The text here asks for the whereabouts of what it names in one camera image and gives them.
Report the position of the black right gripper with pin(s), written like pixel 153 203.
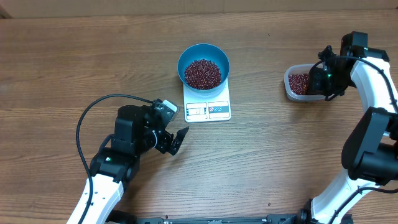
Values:
pixel 317 89

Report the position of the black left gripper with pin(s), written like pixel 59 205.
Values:
pixel 163 143

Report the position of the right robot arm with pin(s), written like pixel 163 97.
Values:
pixel 368 163

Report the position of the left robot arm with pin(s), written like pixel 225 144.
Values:
pixel 137 130

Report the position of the white digital kitchen scale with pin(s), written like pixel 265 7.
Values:
pixel 207 107

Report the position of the red beans in bowl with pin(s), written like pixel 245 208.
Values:
pixel 203 74

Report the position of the blue metal bowl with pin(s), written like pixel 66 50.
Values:
pixel 204 51

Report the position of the clear plastic container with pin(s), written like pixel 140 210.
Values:
pixel 299 69

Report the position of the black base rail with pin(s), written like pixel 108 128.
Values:
pixel 217 219

